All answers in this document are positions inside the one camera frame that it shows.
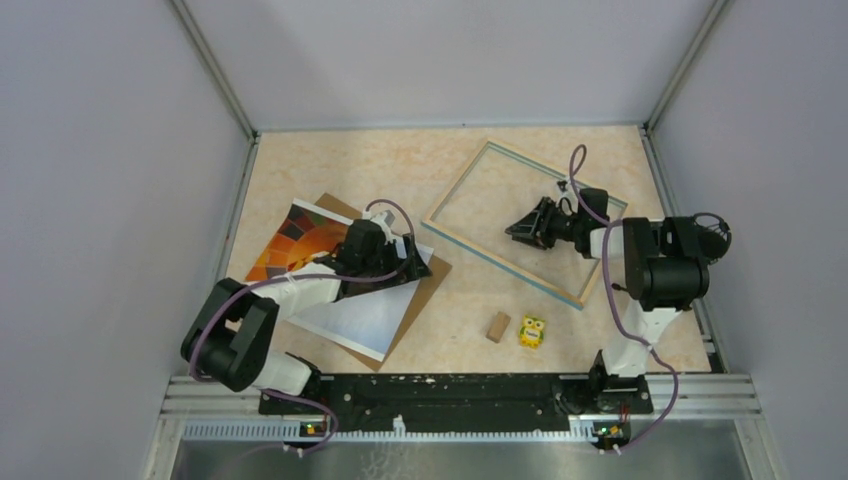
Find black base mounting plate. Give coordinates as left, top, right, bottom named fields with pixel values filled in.
left=258, top=372, right=655, bottom=435

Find small wooden block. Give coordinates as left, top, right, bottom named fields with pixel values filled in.
left=485, top=311, right=512, bottom=343

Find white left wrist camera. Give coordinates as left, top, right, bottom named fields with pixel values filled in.
left=362, top=210, right=396, bottom=236

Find wooden picture frame blue edges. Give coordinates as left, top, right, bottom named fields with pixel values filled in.
left=422, top=139, right=601, bottom=310

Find black microphone with orange tip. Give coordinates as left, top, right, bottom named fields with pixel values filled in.
left=692, top=212, right=732, bottom=264

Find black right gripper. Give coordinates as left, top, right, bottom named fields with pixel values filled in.
left=505, top=197, right=584, bottom=250

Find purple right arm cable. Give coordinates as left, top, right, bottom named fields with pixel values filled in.
left=568, top=144, right=682, bottom=456

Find yellow owl toy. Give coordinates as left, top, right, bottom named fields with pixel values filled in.
left=518, top=315, right=546, bottom=349

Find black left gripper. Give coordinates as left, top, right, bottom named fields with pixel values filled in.
left=360, top=233, right=431, bottom=288

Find aluminium rail frame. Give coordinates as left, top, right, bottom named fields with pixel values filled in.
left=145, top=373, right=786, bottom=479

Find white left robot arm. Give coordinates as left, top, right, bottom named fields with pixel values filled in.
left=180, top=219, right=432, bottom=414

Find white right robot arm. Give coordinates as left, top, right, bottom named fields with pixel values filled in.
left=504, top=188, right=732, bottom=412

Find printed photo sheet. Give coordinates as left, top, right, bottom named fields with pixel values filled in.
left=245, top=199, right=433, bottom=360

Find brown cardboard backing board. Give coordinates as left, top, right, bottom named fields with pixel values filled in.
left=315, top=193, right=452, bottom=372

